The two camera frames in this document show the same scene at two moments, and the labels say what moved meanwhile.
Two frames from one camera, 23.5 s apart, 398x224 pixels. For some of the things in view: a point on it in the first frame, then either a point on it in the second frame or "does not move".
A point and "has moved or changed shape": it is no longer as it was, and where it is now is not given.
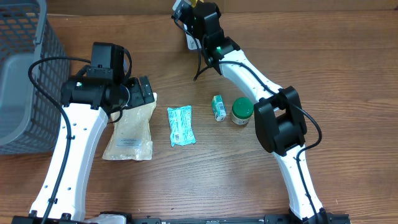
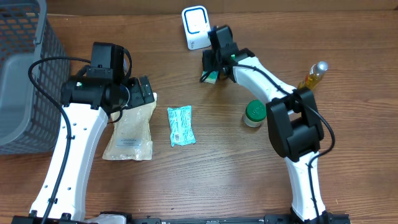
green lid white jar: (242, 109) has moved or changed shape
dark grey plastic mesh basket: (30, 121) does not move
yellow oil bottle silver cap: (194, 3) to (313, 79)
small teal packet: (218, 107) to (211, 78)
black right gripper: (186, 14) to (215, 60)
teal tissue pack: (181, 125) does not move
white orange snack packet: (132, 138) does not move
